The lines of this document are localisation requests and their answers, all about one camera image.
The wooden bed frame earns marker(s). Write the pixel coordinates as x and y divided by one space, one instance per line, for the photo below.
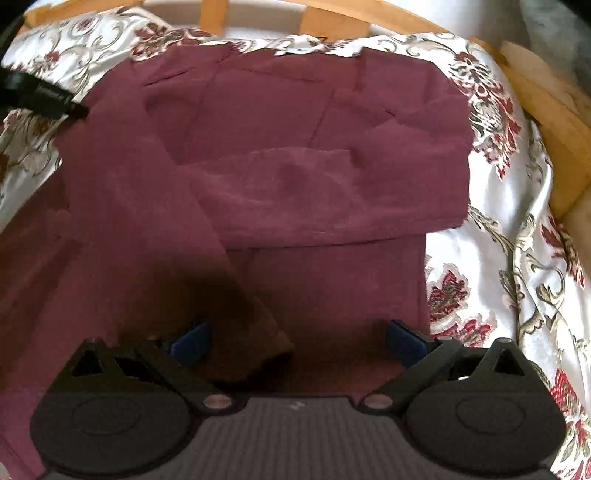
549 115

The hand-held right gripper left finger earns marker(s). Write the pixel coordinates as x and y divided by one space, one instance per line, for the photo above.
190 345

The maroon garment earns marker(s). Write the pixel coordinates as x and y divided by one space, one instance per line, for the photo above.
277 207

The floral satin bedspread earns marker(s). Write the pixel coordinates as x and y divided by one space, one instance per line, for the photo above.
498 207

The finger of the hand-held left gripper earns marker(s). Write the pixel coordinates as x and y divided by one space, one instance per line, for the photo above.
51 97

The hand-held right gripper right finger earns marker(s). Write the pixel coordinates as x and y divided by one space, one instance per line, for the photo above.
405 344

